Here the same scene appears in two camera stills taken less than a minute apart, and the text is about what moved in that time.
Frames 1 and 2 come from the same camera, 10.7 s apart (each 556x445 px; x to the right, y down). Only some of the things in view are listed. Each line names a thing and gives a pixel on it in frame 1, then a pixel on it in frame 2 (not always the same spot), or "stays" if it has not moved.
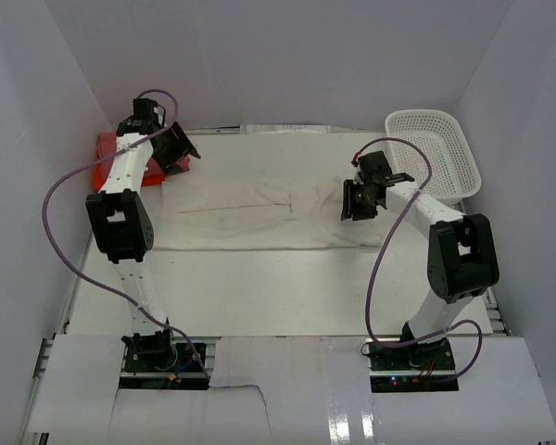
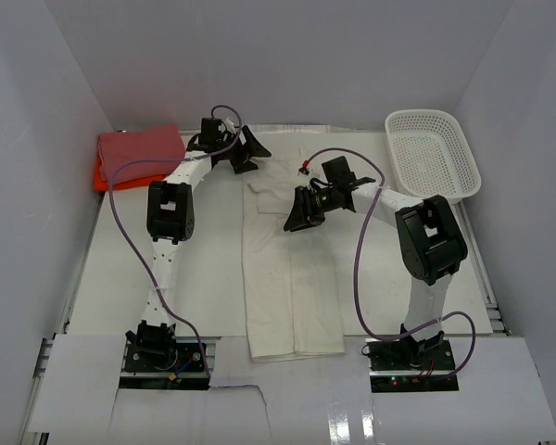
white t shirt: (260, 213) → (293, 278)
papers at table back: (263, 129) stays
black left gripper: (182, 146) → (250, 148)
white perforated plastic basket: (454, 174) stays
